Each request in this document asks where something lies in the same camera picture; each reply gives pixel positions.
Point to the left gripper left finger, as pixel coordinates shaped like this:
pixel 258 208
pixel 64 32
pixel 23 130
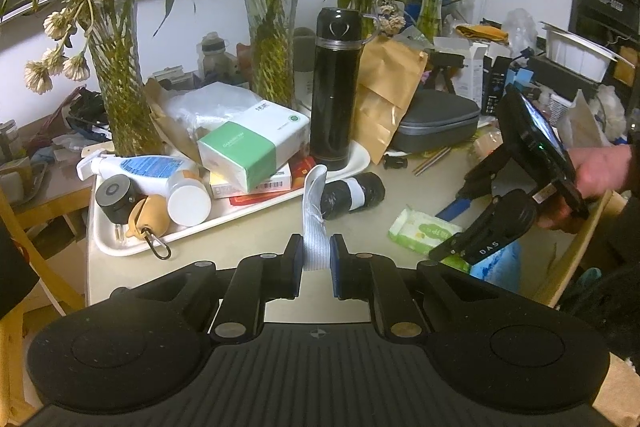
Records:
pixel 245 290

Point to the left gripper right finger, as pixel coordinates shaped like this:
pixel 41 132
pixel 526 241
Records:
pixel 376 280

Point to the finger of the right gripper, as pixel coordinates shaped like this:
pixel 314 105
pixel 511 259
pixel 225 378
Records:
pixel 477 183
pixel 499 225

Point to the blue wet wipes pack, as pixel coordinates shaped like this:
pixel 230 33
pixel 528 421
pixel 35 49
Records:
pixel 502 269

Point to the grey white cloth strip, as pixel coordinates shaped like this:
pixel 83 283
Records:
pixel 317 250

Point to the green wet wipes pack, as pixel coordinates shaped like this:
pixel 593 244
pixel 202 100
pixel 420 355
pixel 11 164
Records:
pixel 419 232

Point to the black garbage bag roll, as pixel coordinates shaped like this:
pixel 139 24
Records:
pixel 358 193

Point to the person right hand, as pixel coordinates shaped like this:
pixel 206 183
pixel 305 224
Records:
pixel 598 170

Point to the black product box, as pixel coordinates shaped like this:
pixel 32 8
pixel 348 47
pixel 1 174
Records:
pixel 494 82

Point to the grey zip case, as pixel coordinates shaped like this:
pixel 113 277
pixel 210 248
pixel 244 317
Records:
pixel 435 119

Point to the white product box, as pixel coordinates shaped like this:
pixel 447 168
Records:
pixel 468 81

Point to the small black clip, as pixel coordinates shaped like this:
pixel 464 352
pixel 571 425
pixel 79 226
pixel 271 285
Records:
pixel 394 162

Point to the white plastic tub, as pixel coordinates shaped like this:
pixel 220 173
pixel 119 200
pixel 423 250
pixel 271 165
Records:
pixel 578 54

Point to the white pill bottle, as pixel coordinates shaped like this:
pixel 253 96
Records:
pixel 188 201

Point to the yellow cloth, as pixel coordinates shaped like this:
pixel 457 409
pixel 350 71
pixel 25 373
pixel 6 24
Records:
pixel 483 33

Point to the tan pouch with carabiner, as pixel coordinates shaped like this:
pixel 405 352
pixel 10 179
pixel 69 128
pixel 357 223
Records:
pixel 149 221

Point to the green white tissue box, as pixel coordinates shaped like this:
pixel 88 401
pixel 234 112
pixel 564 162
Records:
pixel 252 146

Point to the brown paper bag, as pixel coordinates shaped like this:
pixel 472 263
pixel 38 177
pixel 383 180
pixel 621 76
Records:
pixel 389 73

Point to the glass vase bamboo far right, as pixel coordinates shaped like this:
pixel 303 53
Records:
pixel 430 18

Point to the blue white spray bottle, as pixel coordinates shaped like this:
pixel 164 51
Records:
pixel 151 173

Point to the white serving tray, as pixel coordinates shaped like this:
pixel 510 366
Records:
pixel 103 234

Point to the black round speaker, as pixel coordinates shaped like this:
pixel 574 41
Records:
pixel 117 196

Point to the glass vase with bamboo left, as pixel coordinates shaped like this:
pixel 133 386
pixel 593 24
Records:
pixel 113 46

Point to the glass vase with bamboo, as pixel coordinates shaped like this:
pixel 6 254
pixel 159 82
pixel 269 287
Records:
pixel 365 1
pixel 271 26
pixel 113 46

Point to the black thermos bottle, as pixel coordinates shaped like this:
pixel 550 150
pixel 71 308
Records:
pixel 336 64

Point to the wooden chair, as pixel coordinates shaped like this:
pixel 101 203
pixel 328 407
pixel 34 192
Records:
pixel 22 269

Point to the glass vase with bamboo right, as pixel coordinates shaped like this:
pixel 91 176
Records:
pixel 365 1

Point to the glass vase with bamboo centre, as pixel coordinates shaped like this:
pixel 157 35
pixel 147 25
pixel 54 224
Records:
pixel 271 26

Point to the small black tripod camera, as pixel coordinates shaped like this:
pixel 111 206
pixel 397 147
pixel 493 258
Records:
pixel 444 66

